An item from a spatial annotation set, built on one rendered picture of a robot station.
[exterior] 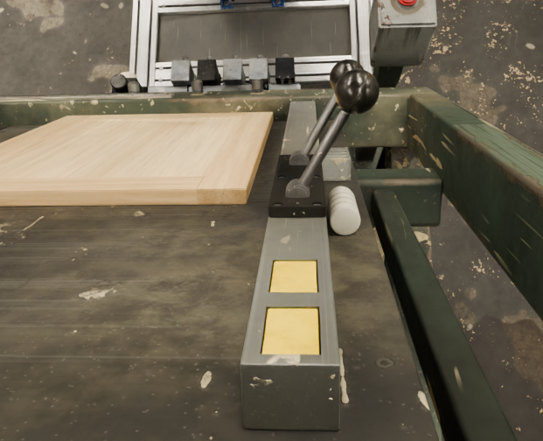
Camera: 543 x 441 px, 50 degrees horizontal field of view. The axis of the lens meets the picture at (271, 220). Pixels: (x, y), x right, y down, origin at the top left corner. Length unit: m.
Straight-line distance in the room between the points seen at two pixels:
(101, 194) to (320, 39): 1.48
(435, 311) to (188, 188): 0.31
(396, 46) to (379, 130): 0.21
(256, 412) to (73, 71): 2.20
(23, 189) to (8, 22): 1.95
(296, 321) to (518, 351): 1.80
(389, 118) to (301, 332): 0.93
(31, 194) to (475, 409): 0.53
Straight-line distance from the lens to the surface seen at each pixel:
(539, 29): 2.48
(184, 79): 1.41
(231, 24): 2.13
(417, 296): 0.57
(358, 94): 0.49
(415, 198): 0.91
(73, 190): 0.71
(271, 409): 0.31
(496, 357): 2.09
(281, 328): 0.32
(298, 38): 2.08
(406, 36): 1.30
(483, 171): 0.72
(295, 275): 0.39
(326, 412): 0.31
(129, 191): 0.69
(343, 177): 0.75
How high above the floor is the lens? 2.00
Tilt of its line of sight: 76 degrees down
